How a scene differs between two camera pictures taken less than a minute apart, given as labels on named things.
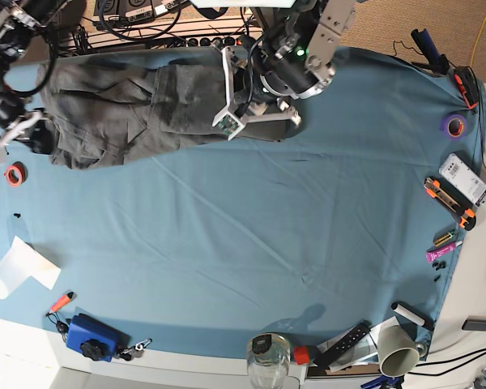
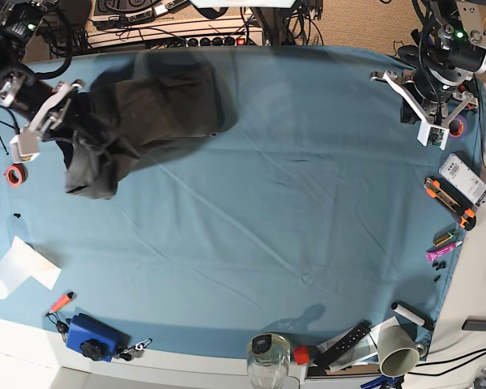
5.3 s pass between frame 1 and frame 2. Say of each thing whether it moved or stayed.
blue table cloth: stayed
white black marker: stayed
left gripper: moved
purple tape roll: stayed
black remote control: stayed
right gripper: moved
